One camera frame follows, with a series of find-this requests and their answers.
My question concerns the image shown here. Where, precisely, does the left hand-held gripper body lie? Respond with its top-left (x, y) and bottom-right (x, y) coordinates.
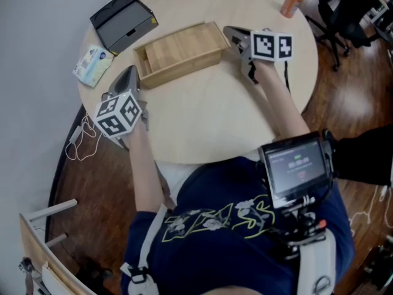
top-left (93, 86), bottom-right (150, 149)

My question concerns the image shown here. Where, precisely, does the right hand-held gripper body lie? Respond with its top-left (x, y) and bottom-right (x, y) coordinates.
top-left (236, 28), bottom-right (294, 85)

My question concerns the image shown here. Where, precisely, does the wooden box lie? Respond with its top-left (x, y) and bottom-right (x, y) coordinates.
top-left (132, 21), bottom-right (232, 90)

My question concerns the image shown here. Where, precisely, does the wooden box sliding lid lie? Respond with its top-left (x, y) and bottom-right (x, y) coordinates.
top-left (144, 22), bottom-right (230, 71)

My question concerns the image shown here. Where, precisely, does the person's right forearm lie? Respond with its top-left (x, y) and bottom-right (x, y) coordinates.
top-left (254, 58), bottom-right (311, 143)

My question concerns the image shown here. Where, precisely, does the person's left forearm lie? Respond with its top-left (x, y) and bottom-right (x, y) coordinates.
top-left (126, 124), bottom-right (173, 215)

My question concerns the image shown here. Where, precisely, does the black desk organizer box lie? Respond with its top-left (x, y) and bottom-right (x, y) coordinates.
top-left (89, 0), bottom-right (160, 55)

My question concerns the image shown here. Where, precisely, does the pale wet wipes packet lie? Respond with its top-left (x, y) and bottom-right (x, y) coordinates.
top-left (72, 44), bottom-right (114, 89)

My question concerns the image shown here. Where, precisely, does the orange drink can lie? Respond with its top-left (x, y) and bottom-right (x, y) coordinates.
top-left (279, 0), bottom-right (305, 18)

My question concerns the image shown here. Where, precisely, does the black office chair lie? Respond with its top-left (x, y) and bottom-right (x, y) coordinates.
top-left (305, 0), bottom-right (375, 72)

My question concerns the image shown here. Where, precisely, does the cluttered office desk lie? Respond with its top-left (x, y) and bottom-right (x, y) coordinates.
top-left (367, 0), bottom-right (393, 44)

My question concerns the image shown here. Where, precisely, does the chest-mounted black monitor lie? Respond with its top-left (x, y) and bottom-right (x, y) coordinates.
top-left (257, 130), bottom-right (338, 210)

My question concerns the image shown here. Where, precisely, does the black cloth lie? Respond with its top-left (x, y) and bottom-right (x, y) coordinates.
top-left (333, 127), bottom-right (393, 187)

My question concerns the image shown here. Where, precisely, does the wooden chair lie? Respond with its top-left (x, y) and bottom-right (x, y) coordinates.
top-left (18, 199), bottom-right (93, 295)

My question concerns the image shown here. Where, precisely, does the navy printed shirt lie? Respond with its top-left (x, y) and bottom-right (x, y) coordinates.
top-left (120, 155), bottom-right (357, 295)

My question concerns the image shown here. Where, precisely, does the white cable with adapter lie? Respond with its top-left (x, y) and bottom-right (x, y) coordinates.
top-left (64, 111), bottom-right (104, 162)

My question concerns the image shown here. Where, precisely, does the white harness strap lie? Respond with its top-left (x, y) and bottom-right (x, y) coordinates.
top-left (294, 229), bottom-right (338, 295)
top-left (119, 203), bottom-right (173, 295)

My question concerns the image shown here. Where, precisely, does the black monitor mount rig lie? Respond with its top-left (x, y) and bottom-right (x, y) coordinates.
top-left (270, 195), bottom-right (329, 261)

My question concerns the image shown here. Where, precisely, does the white floor cable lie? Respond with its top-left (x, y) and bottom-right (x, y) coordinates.
top-left (349, 185), bottom-right (391, 237)

